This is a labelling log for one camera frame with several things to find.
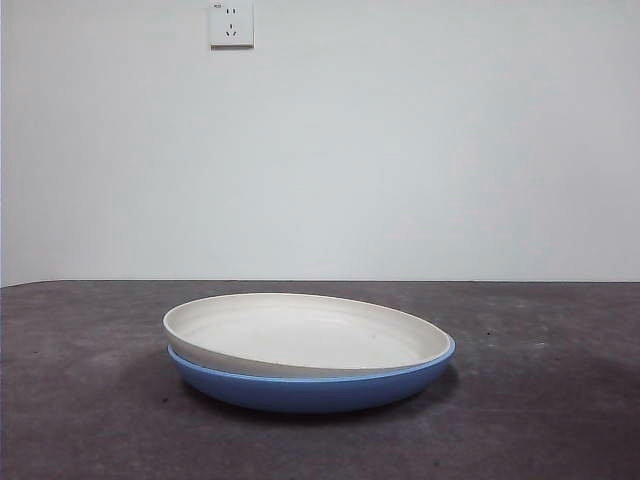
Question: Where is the blue plate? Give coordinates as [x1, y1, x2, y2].
[167, 333, 457, 414]

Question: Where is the white plate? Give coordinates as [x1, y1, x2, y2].
[162, 292, 454, 380]

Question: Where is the white wall socket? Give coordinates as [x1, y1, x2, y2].
[208, 1, 255, 50]

